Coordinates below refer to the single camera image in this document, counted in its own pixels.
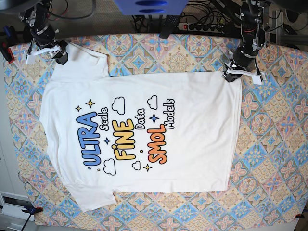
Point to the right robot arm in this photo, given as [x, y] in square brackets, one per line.
[36, 19]

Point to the white power strip red switch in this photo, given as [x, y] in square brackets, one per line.
[200, 27]

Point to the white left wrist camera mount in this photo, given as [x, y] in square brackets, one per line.
[256, 78]

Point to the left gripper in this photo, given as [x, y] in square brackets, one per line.
[229, 74]

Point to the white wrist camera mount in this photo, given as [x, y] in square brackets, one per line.
[256, 78]
[29, 57]

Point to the orange black clamp left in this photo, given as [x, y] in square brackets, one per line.
[31, 210]

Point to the patterned tile tablecloth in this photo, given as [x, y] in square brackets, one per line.
[268, 185]

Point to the white printed T-shirt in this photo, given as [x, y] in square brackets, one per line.
[161, 132]

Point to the black remote-like device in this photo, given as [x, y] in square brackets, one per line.
[171, 22]

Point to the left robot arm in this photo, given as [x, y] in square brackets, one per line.
[253, 19]

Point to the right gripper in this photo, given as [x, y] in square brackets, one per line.
[61, 55]

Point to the red black clamp top left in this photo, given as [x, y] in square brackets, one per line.
[5, 46]

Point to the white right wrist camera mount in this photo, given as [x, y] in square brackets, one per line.
[29, 57]

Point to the blue plastic box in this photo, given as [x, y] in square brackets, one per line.
[151, 7]

